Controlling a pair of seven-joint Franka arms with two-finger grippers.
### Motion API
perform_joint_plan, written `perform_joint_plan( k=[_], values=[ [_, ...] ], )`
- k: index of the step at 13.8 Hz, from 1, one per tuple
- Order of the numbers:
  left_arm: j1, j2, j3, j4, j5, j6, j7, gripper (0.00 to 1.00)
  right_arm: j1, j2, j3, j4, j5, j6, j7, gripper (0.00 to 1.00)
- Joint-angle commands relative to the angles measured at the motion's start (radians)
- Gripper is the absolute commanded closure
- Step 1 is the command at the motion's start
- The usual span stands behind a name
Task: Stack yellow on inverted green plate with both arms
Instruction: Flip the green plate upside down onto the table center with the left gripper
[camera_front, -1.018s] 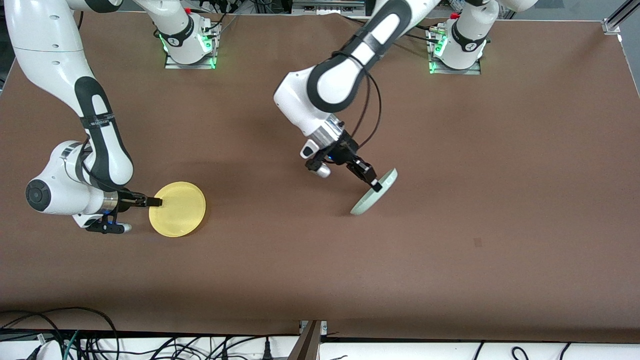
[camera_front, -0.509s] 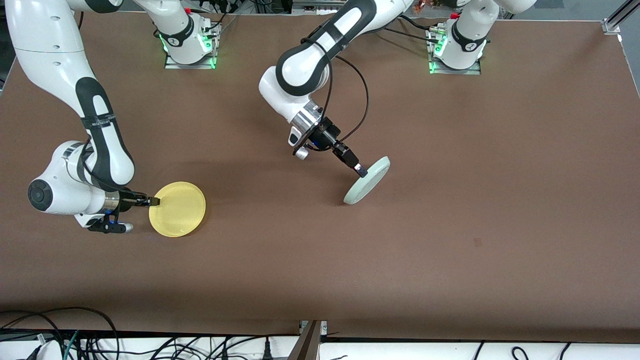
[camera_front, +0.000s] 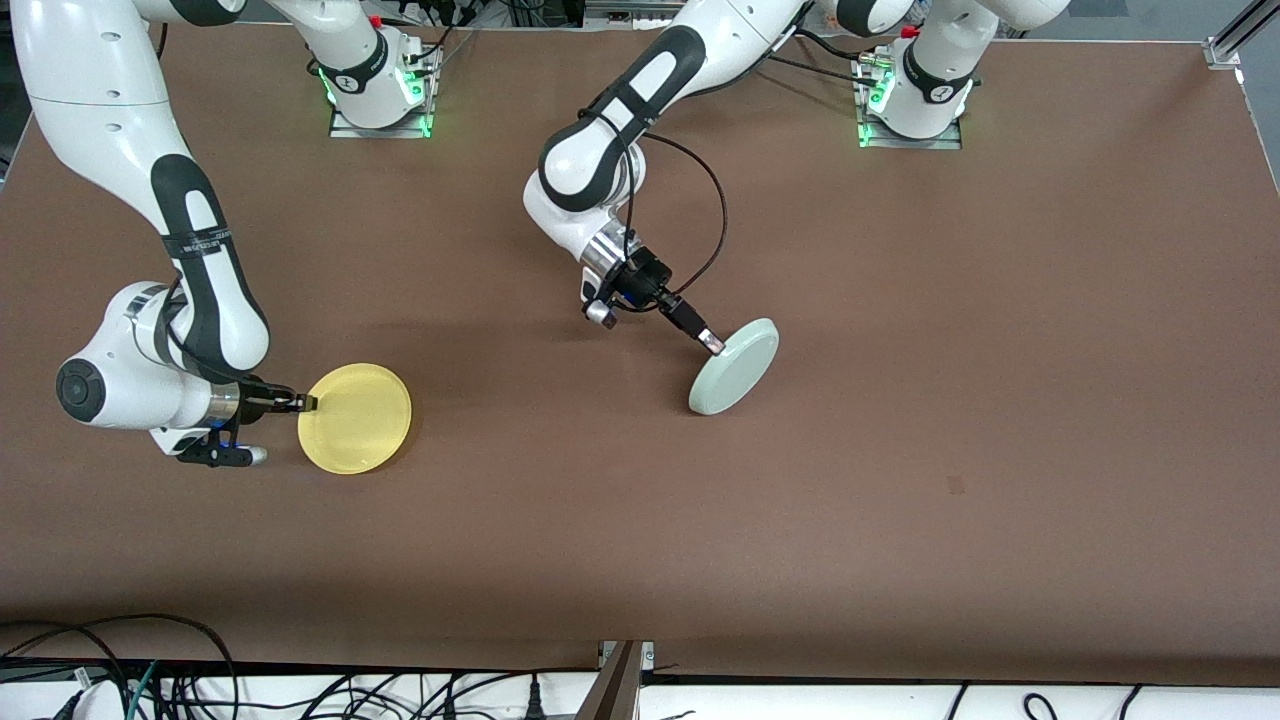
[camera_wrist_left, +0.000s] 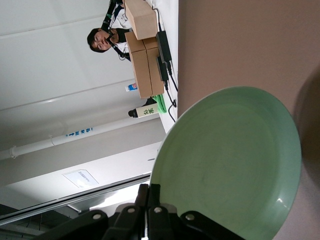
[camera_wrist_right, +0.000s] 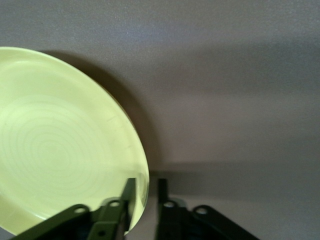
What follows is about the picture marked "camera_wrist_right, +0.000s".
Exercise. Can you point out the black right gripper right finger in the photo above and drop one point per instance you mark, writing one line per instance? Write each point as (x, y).
(175, 222)

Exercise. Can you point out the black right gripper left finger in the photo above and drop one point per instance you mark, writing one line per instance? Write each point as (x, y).
(107, 220)

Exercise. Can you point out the yellow plastic plate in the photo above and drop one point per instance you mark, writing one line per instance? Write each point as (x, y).
(50, 137)

